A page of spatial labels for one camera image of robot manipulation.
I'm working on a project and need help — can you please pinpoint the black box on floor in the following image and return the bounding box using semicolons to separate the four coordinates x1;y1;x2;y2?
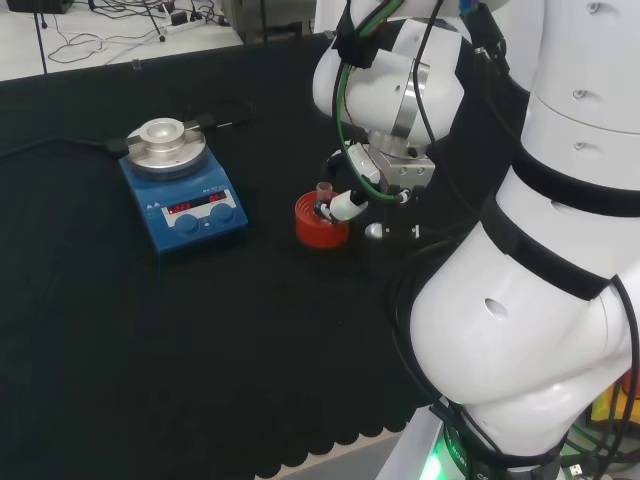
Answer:
6;0;75;16

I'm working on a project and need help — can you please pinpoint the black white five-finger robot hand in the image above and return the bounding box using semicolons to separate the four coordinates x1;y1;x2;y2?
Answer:
313;143;437;242

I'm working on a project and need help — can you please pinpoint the white power strip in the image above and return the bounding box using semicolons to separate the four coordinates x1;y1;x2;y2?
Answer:
163;16;207;35

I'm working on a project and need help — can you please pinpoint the black bench cloth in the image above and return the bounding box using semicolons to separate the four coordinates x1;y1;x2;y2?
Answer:
0;30;531;480

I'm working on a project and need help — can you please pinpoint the blue thin pole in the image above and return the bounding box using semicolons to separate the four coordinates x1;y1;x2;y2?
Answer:
33;0;49;76

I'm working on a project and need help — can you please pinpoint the black tripod leg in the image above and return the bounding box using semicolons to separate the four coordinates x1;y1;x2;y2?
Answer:
141;0;169;44

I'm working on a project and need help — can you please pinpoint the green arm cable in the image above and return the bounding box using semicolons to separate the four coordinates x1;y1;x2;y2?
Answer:
333;0;407;204

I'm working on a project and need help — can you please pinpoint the orange ribbed flask ring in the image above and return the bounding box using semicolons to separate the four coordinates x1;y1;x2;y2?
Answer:
293;190;351;250

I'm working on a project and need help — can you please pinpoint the black heater power cable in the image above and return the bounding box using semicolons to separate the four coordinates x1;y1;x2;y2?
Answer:
0;133;129;157

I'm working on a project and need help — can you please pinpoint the grey metal cabinet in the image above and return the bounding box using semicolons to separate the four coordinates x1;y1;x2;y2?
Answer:
219;0;317;47

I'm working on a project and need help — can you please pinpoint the yellow stop button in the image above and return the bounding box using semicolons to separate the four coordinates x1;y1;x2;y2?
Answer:
591;384;640;424

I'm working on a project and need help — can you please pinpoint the clear glass round-bottom flask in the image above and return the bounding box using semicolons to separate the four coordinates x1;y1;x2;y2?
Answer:
314;181;335;221

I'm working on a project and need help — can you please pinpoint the black looped heater probe cable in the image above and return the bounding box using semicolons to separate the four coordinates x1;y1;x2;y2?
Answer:
183;100;257;134

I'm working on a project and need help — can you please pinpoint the blue-base heater with steel plate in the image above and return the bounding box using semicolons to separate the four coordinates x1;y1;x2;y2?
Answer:
118;117;250;258

